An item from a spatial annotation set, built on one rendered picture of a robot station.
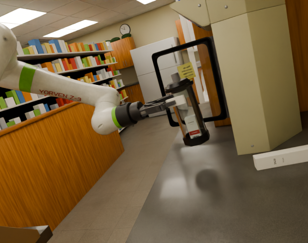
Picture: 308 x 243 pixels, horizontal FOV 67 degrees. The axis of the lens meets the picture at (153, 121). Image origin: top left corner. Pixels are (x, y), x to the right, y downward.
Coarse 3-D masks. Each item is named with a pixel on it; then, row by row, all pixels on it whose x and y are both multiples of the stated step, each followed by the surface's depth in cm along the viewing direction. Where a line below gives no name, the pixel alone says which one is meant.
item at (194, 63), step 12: (192, 48) 110; (204, 48) 108; (168, 60) 116; (180, 60) 114; (192, 60) 111; (204, 60) 109; (168, 72) 118; (180, 72) 115; (192, 72) 113; (204, 72) 111; (204, 84) 113; (204, 96) 115; (216, 96) 113; (204, 108) 117; (216, 108) 114
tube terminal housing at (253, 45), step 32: (224, 0) 72; (256, 0) 74; (224, 32) 75; (256, 32) 75; (288, 32) 82; (224, 64) 78; (256, 64) 76; (288, 64) 84; (256, 96) 79; (288, 96) 85; (256, 128) 82; (288, 128) 87
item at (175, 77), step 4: (176, 72) 83; (172, 76) 83; (176, 76) 83; (176, 80) 83; (180, 80) 83; (184, 80) 81; (188, 80) 82; (168, 84) 84; (172, 84) 82; (176, 84) 81; (180, 84) 80; (168, 88) 83
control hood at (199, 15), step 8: (184, 0) 75; (192, 0) 75; (200, 0) 74; (176, 8) 77; (184, 8) 76; (192, 8) 75; (200, 8) 75; (184, 16) 86; (192, 16) 76; (200, 16) 76; (208, 16) 75; (200, 24) 77; (208, 24) 76
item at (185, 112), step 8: (192, 80) 83; (184, 88) 80; (192, 88) 83; (176, 96) 82; (192, 96) 82; (184, 104) 82; (192, 104) 82; (176, 112) 85; (184, 112) 83; (192, 112) 83; (200, 112) 85; (184, 120) 84; (192, 120) 83; (200, 120) 84; (184, 128) 85; (192, 128) 84; (200, 128) 84; (184, 136) 88; (192, 136) 85
